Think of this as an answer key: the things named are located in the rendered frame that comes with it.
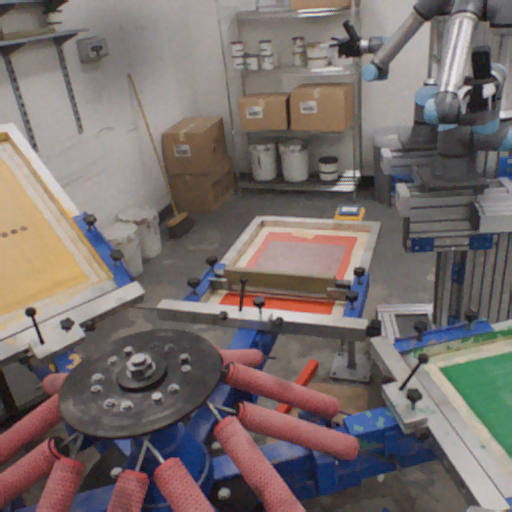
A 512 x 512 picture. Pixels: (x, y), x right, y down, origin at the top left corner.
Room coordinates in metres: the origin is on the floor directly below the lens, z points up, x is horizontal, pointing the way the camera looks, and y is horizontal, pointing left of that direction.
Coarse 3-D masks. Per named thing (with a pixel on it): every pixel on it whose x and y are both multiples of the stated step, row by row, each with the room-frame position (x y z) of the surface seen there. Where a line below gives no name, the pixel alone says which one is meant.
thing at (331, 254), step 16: (320, 240) 2.01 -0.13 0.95; (336, 240) 1.99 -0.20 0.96; (352, 240) 1.98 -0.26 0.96; (304, 256) 1.87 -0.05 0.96; (320, 256) 1.86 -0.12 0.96; (336, 256) 1.85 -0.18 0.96; (320, 272) 1.73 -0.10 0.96; (336, 272) 1.72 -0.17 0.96; (288, 304) 1.52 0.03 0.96; (304, 304) 1.51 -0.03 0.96; (320, 304) 1.51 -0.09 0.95
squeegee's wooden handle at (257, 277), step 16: (224, 272) 1.62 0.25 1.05; (240, 272) 1.60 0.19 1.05; (256, 272) 1.58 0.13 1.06; (272, 272) 1.57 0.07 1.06; (288, 272) 1.56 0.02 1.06; (304, 272) 1.55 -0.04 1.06; (272, 288) 1.57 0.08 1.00; (288, 288) 1.55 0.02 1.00; (304, 288) 1.53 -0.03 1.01; (320, 288) 1.51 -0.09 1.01
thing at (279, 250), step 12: (264, 240) 2.05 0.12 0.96; (276, 240) 2.04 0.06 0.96; (288, 240) 2.03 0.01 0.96; (300, 240) 2.02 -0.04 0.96; (264, 252) 1.93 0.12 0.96; (276, 252) 1.92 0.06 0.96; (288, 252) 1.91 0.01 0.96; (300, 252) 1.91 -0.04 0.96; (252, 264) 1.83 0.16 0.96; (264, 264) 1.83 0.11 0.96; (276, 264) 1.82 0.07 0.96; (288, 264) 1.81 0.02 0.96; (228, 300) 1.58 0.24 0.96; (276, 300) 1.55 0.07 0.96
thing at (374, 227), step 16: (256, 224) 2.15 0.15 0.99; (272, 224) 2.18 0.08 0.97; (288, 224) 2.16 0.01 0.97; (304, 224) 2.14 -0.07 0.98; (320, 224) 2.12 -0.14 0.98; (336, 224) 2.10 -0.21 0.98; (352, 224) 2.08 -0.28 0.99; (368, 224) 2.06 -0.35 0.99; (240, 240) 1.99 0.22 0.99; (368, 240) 1.90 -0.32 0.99; (240, 256) 1.91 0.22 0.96; (368, 256) 1.76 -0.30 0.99; (208, 288) 1.61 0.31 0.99
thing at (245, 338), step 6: (240, 330) 1.27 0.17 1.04; (246, 330) 1.27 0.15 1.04; (252, 330) 1.26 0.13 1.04; (258, 330) 1.27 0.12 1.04; (264, 330) 1.31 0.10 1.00; (234, 336) 1.24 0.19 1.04; (240, 336) 1.24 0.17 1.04; (246, 336) 1.24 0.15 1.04; (252, 336) 1.23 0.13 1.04; (234, 342) 1.21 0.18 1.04; (240, 342) 1.21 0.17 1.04; (246, 342) 1.21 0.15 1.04; (252, 342) 1.22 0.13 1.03; (228, 348) 1.19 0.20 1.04; (234, 348) 1.18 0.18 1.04; (240, 348) 1.18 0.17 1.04; (246, 348) 1.18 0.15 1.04; (252, 348) 1.21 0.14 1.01
